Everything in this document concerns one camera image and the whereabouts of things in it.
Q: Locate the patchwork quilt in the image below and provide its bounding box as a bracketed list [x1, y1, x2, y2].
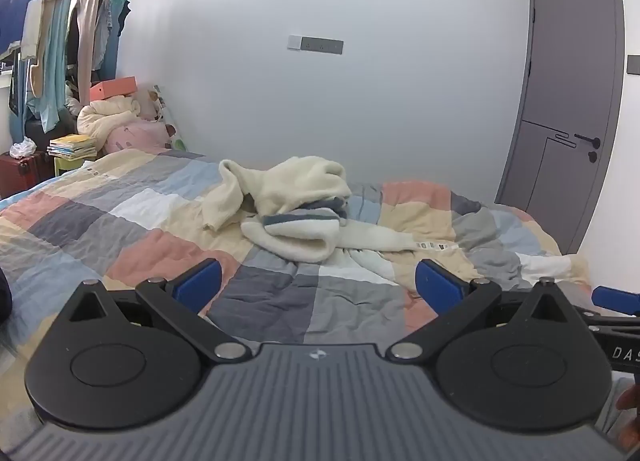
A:
[0, 147, 593, 442]

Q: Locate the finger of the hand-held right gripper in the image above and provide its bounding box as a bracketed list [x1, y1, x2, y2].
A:
[575, 285, 640, 337]

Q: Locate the pink pillow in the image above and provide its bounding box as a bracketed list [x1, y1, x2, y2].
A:
[102, 120, 171, 156]

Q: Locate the white plastic bag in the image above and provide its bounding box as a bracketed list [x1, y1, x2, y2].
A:
[10, 137, 38, 159]

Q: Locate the orange shoe box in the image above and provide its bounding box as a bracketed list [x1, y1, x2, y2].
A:
[89, 76, 138, 103]

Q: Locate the person's right hand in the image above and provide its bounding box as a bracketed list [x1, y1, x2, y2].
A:
[616, 381, 640, 442]

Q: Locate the grey wall socket panel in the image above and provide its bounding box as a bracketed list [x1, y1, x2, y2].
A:
[301, 37, 345, 54]

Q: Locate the stack of books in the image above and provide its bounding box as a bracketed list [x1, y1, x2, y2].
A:
[47, 135, 98, 160]

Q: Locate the yellow stool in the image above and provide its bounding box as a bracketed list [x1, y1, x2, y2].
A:
[52, 156, 98, 177]

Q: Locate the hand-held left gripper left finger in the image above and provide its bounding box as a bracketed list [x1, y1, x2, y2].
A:
[67, 258, 253, 363]

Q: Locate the light blue hanging garment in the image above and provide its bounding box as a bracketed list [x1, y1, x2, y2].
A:
[22, 0, 77, 133]

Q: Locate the pink plush toy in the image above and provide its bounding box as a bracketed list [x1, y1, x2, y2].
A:
[135, 86, 166, 122]

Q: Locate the cream blue-striped sweater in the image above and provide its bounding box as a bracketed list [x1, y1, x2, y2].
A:
[201, 155, 418, 264]

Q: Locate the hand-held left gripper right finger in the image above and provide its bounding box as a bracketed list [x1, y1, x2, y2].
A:
[386, 258, 583, 362]

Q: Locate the cream folded duvet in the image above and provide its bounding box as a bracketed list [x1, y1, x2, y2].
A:
[76, 95, 143, 142]

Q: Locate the red suitcase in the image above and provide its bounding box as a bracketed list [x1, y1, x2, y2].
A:
[0, 150, 56, 199]

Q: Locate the pink hanging garment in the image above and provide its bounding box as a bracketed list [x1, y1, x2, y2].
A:
[67, 0, 110, 88]

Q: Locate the grey door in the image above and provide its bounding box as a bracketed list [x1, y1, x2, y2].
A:
[494, 0, 627, 254]

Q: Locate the black bag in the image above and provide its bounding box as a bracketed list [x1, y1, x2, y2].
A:
[25, 114, 77, 153]

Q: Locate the teal curtain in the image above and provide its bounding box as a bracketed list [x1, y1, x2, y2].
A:
[92, 0, 133, 84]

